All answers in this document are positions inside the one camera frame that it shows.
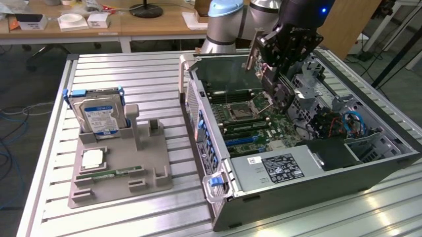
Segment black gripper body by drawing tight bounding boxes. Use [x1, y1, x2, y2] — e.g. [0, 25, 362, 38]
[276, 0, 337, 68]

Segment graphics card with metal bracket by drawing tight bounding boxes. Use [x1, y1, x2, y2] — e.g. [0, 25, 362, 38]
[246, 27, 297, 116]

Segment wooden cabinet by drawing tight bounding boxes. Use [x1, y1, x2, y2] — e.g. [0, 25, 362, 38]
[317, 0, 384, 60]

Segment metal disk bay cage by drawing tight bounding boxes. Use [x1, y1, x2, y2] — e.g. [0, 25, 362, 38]
[286, 60, 358, 122]

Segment white paper stack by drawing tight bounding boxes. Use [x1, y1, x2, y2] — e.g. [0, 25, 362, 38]
[182, 11, 210, 31]

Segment CPU socket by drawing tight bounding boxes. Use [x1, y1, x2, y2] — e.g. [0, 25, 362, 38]
[228, 90, 274, 121]

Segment green motherboard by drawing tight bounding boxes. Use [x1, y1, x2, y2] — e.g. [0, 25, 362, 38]
[206, 85, 309, 158]

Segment blue expansion slot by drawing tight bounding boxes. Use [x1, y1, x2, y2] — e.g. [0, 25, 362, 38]
[225, 136, 261, 147]

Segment wooden desk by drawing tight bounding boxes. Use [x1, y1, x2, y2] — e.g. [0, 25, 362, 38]
[0, 0, 258, 54]

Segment black lamp base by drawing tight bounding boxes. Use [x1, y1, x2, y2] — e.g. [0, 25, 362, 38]
[129, 0, 165, 19]

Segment grey power supply unit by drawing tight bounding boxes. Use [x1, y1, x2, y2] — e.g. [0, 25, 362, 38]
[230, 144, 326, 192]

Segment plain white box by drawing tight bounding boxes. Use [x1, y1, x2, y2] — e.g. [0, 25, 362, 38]
[87, 12, 111, 29]

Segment blue case latch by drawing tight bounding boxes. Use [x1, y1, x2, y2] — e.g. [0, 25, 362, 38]
[209, 176, 226, 189]

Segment open black PC case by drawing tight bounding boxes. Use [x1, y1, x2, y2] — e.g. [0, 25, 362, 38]
[178, 48, 422, 233]

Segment hard disk in blue caddy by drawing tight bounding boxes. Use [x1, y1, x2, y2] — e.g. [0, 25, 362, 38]
[62, 85, 127, 140]

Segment white box with round hollow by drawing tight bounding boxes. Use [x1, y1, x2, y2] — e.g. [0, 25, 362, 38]
[57, 13, 91, 32]

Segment black office chair base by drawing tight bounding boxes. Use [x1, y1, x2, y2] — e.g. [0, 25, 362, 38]
[22, 43, 73, 72]

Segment silver CPU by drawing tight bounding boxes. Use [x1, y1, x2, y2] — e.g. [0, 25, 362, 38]
[82, 149, 107, 170]

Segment grey parts rack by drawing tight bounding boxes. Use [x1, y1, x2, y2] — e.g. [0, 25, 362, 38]
[67, 103, 174, 209]

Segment green RAM stick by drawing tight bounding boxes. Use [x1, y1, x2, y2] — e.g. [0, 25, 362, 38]
[77, 165, 145, 179]

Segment white box with black lid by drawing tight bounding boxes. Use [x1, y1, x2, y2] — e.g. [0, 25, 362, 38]
[15, 13, 50, 31]

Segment white table frame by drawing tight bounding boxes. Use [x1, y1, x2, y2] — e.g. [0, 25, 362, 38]
[362, 0, 422, 70]

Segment red and black wires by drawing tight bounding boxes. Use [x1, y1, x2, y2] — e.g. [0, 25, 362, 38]
[329, 117, 345, 136]

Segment blue wire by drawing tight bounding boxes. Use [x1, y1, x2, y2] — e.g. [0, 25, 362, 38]
[342, 111, 369, 138]

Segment blue cables on floor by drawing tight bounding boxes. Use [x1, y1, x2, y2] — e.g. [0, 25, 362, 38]
[0, 108, 31, 211]

